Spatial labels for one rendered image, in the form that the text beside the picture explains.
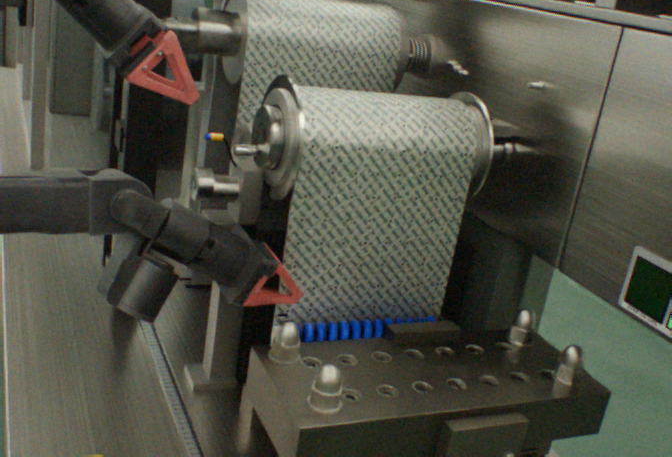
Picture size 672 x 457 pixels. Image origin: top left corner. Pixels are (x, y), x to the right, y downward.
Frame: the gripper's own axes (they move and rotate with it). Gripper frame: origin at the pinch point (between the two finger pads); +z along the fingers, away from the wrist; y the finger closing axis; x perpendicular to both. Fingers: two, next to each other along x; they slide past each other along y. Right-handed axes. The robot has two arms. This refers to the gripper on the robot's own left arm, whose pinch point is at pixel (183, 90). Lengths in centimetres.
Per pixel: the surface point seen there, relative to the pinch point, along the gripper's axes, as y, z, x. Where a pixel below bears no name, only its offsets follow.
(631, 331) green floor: -155, 285, 70
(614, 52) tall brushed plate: 15.5, 27.1, 37.4
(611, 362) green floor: -131, 258, 48
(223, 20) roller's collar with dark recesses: -22.0, 3.5, 10.8
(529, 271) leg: -7, 64, 19
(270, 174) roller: 1.3, 14.2, 0.1
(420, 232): 6.6, 32.1, 8.3
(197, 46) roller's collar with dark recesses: -22.0, 3.5, 5.6
